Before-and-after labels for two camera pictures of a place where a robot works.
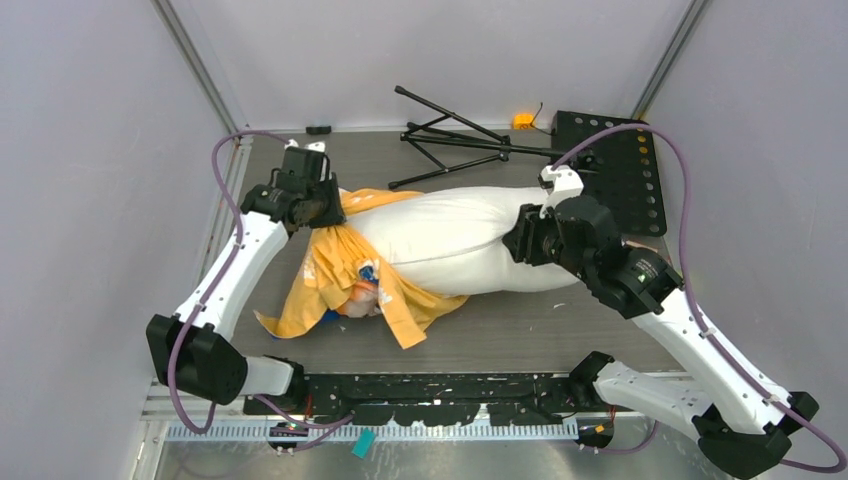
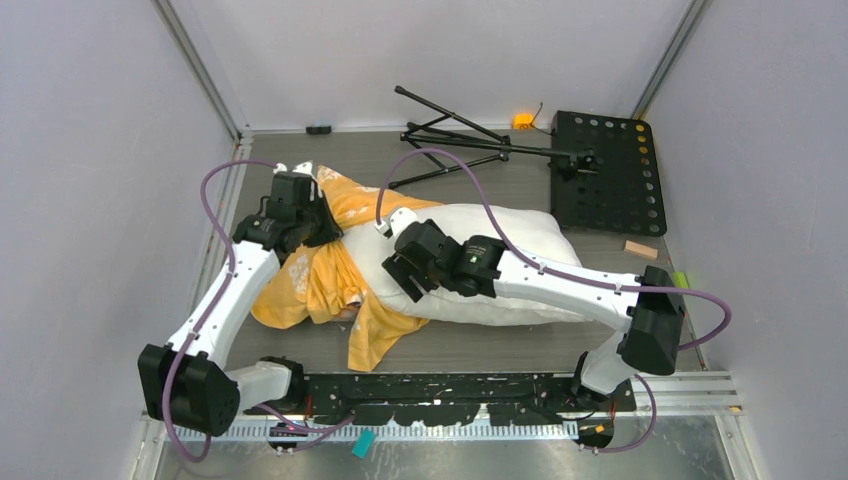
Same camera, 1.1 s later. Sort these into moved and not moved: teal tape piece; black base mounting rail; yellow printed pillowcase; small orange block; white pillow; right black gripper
Moved: right black gripper; yellow printed pillowcase; white pillow
Not moved: teal tape piece; black base mounting rail; small orange block
